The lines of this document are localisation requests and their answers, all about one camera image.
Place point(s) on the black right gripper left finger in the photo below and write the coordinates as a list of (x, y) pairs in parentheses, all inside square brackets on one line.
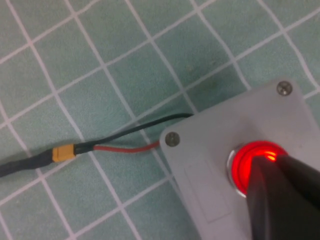
[(275, 205)]

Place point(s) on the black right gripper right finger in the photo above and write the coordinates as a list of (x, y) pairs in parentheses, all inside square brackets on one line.
[(303, 180)]

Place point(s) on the lit red indicator button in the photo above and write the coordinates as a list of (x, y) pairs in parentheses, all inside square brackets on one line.
[(241, 165)]

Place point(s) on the small silver box screw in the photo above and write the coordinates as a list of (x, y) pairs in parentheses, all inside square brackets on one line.
[(284, 88), (172, 139)]

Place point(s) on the green white checked tablecloth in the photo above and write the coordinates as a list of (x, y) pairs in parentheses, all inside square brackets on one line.
[(87, 75)]

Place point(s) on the grey black button switch box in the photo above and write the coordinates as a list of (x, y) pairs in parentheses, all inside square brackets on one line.
[(212, 150)]

